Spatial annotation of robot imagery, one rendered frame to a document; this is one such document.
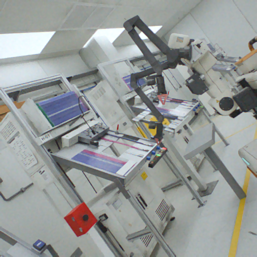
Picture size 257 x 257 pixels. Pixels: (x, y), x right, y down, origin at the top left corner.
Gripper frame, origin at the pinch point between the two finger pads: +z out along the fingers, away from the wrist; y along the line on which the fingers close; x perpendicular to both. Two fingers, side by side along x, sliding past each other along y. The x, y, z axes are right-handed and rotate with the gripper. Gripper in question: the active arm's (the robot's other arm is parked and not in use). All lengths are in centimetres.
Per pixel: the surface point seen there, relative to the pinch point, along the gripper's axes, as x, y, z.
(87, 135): -62, 24, -2
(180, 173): 20.8, -10.3, 30.0
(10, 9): -219, -40, -105
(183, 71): -114, -439, 21
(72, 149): -63, 43, 4
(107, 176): -16, 60, 6
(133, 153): -14.0, 20.9, 3.8
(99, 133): -56, 12, -1
